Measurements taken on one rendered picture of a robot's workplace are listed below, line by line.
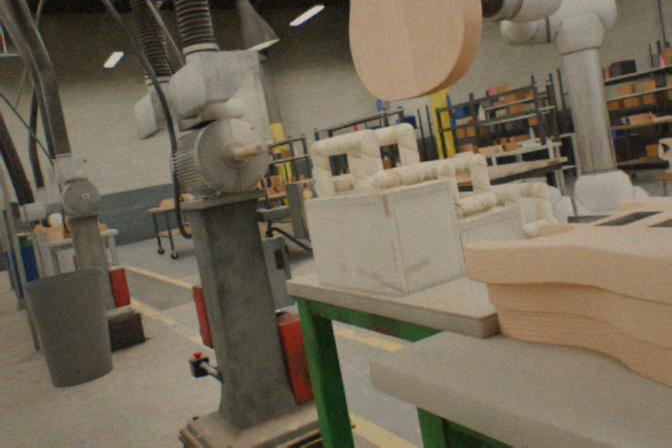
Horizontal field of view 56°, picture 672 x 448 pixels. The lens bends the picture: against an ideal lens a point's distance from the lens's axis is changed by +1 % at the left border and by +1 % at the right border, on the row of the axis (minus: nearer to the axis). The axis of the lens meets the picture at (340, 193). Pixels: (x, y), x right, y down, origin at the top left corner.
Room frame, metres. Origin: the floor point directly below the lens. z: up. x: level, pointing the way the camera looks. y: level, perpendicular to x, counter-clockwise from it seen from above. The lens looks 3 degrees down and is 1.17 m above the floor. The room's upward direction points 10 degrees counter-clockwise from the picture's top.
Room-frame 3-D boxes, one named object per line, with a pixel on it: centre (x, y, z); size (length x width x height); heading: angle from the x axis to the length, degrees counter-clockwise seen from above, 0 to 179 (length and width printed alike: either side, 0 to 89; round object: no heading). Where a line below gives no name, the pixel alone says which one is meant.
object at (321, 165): (1.20, 0.03, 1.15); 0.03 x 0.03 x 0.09
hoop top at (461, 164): (1.26, -0.22, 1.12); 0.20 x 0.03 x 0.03; 32
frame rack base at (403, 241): (1.15, -0.06, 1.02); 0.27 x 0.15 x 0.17; 33
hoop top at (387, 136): (1.17, -0.09, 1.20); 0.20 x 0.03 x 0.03; 32
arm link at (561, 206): (1.95, -0.61, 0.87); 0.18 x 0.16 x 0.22; 74
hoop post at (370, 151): (1.06, -0.06, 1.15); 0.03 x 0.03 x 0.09
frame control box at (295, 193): (2.27, 0.16, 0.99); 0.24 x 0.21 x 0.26; 29
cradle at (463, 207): (1.15, -0.24, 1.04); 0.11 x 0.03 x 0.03; 123
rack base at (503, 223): (1.23, -0.19, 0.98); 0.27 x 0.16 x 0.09; 33
